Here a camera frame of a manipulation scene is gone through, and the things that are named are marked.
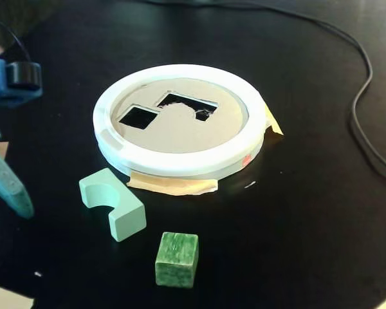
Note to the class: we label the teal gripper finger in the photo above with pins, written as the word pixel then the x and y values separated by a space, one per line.
pixel 6 180

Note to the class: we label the mint green U block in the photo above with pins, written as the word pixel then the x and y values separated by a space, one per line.
pixel 128 219

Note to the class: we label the tan cardboard piece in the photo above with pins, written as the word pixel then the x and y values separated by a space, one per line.
pixel 1 149

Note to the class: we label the large white paper piece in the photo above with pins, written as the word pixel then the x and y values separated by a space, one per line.
pixel 6 299

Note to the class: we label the tan masking tape strip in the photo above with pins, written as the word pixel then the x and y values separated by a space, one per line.
pixel 173 186

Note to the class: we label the white round sorter container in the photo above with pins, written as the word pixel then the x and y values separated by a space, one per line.
pixel 180 164

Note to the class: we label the dark green wooden cube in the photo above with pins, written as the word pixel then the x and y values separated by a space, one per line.
pixel 177 257

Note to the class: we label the yellow masking tape piece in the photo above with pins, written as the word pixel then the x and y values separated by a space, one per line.
pixel 275 127

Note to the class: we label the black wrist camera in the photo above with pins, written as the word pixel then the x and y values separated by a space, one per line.
pixel 24 75

